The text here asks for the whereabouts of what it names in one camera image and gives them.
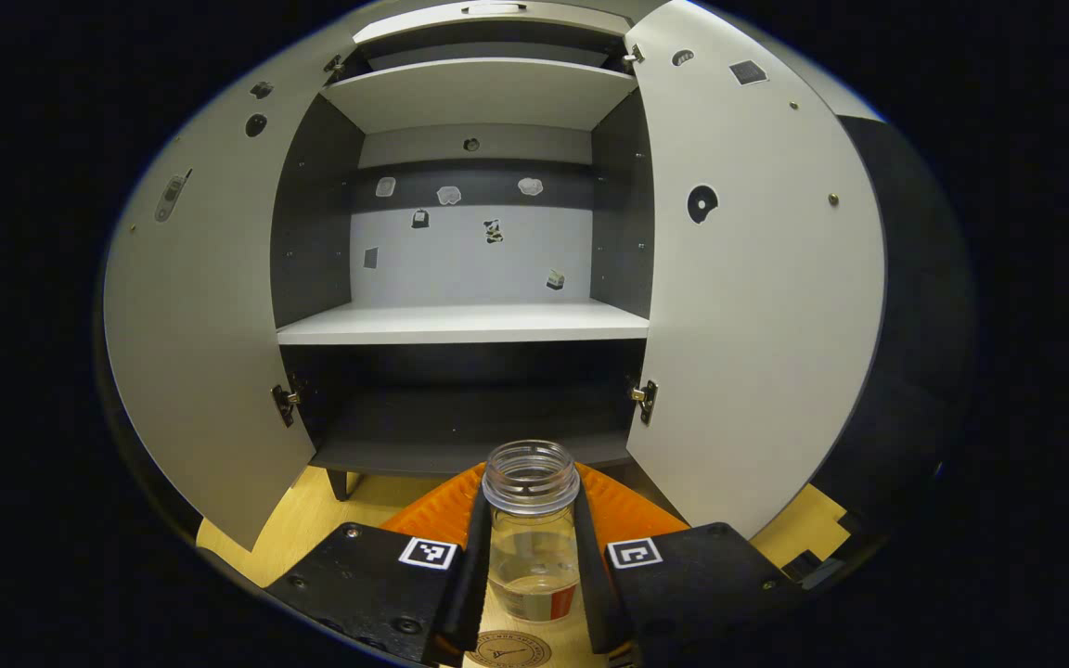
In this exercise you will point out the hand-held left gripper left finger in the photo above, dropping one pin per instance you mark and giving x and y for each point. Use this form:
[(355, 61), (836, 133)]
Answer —
[(470, 575)]

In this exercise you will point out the cabinet door with calendar sticker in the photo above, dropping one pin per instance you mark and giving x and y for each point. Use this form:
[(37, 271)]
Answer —
[(757, 325)]

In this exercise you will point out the cabinet door with camera sticker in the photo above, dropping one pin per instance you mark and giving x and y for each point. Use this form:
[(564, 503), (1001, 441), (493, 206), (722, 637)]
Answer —
[(210, 325)]

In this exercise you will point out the clear glass bottle red label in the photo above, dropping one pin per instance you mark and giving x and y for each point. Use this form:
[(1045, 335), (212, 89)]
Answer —
[(532, 557)]

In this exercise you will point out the white drawer front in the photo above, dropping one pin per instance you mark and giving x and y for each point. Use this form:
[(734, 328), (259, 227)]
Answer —
[(423, 25)]

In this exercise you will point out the white and grey cabinet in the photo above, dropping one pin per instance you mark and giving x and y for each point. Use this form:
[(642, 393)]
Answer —
[(470, 260)]

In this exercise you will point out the metal cabinet door hinge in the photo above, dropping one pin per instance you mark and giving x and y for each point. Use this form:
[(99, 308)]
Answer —
[(335, 65), (646, 401), (285, 402), (633, 55)]

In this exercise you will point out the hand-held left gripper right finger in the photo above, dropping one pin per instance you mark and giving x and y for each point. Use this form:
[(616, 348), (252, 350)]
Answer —
[(595, 584)]

